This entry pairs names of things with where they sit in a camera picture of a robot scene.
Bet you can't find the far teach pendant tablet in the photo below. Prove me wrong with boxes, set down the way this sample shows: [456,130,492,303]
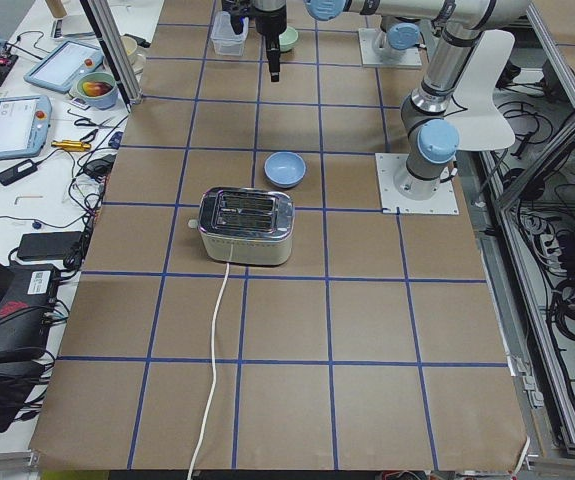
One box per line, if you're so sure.
[24,41,104,93]

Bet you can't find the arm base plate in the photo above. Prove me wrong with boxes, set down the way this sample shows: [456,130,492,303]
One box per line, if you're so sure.
[375,153,459,215]
[358,28,422,70]

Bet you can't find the orange handled tool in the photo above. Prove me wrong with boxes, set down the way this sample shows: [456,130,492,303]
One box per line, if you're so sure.
[51,140,91,152]

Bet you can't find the green bowl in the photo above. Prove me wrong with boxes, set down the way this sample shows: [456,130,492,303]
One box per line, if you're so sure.
[279,26,299,53]

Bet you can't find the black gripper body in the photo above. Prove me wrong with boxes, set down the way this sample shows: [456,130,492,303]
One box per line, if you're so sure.
[251,0,287,36]

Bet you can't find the beige bowl with lemon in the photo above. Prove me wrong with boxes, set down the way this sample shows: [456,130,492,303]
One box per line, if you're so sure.
[121,35,146,74]

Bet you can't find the teach pendant tablet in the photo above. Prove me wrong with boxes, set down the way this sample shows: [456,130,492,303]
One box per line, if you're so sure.
[24,41,104,93]
[0,95,52,161]

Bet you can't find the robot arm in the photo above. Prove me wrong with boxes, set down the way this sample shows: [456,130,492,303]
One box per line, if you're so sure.
[373,16,420,56]
[304,1,530,199]

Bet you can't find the white chair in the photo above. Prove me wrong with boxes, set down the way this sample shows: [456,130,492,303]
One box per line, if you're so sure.
[445,30,515,151]

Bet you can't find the blue bowl with fruit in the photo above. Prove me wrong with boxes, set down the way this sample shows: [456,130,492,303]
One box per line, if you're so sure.
[76,72,118,110]

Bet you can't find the clear plastic container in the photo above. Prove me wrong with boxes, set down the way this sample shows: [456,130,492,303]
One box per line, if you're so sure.
[210,11,248,57]

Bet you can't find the black power adapter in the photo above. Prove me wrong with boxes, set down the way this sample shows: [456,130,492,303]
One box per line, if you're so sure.
[0,159,39,186]

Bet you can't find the cream silver toaster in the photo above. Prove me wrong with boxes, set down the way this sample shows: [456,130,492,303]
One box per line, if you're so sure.
[188,186,295,266]

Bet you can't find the white toaster cable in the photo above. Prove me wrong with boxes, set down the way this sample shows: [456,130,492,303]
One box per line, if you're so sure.
[186,259,232,480]

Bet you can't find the near teach pendant tablet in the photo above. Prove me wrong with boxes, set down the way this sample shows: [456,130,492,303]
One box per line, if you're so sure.
[0,95,52,161]

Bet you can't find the black scissors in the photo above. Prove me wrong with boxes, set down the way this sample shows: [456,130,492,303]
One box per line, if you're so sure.
[73,117,112,143]

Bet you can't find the aluminium frame post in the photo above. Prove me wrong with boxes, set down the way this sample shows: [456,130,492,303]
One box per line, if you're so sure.
[80,0,142,108]

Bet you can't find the black power brick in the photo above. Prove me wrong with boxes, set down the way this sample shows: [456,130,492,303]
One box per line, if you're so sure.
[16,231,82,261]

